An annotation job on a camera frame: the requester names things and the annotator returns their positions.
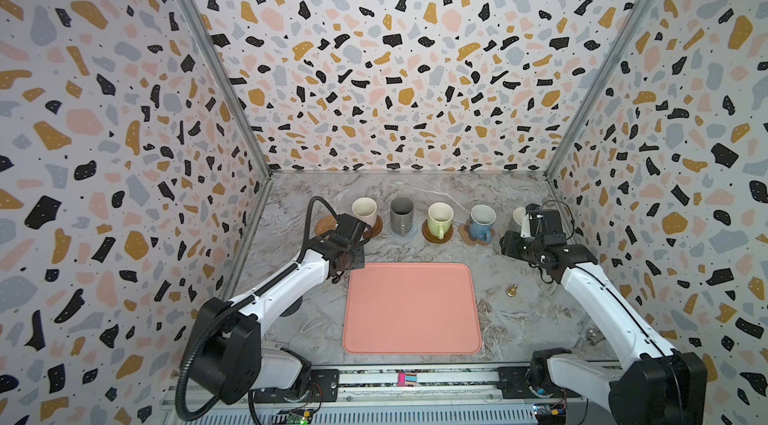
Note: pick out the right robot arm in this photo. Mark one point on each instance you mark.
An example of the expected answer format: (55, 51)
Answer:
(656, 383)

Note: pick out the brown rattan woven coaster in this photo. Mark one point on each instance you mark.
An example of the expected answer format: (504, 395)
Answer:
(325, 226)

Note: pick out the black tape roll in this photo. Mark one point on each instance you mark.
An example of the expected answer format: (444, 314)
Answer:
(293, 308)

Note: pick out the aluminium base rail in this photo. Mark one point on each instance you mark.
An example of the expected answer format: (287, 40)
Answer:
(469, 393)

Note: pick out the cork paw coaster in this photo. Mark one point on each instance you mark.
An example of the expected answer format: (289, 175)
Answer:
(466, 238)

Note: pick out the pink handled cream mug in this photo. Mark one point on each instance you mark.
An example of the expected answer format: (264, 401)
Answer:
(366, 210)

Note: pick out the light blue woven coaster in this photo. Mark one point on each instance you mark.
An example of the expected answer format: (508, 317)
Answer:
(414, 229)

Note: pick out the blue mug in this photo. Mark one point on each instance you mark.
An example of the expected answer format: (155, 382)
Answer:
(482, 219)

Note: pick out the pink tray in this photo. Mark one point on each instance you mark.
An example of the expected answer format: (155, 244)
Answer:
(411, 309)

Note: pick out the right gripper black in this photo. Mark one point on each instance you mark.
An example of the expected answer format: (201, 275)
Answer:
(513, 244)

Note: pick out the dark brown wooden coaster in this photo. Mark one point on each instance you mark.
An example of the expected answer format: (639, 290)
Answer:
(376, 230)

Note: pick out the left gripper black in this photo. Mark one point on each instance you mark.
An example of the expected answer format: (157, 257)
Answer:
(361, 255)

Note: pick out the dark grey mug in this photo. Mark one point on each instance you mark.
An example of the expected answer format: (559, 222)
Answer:
(401, 214)

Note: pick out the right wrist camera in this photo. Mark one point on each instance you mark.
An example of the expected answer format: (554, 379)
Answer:
(533, 221)

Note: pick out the small metal object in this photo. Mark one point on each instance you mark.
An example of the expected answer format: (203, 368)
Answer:
(594, 336)

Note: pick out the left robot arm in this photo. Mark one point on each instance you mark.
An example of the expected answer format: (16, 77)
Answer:
(225, 360)

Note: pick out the light brown wooden coaster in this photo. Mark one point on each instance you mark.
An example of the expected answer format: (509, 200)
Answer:
(433, 239)

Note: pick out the green mug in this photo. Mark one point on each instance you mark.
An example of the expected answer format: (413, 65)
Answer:
(440, 218)

